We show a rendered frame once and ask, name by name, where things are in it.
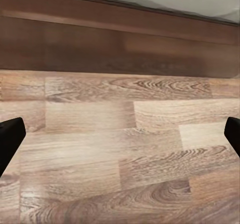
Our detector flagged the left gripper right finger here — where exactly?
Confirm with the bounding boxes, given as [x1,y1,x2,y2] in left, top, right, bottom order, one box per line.
[224,117,240,157]

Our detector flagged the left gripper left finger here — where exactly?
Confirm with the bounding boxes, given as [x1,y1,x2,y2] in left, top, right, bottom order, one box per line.
[0,117,26,177]

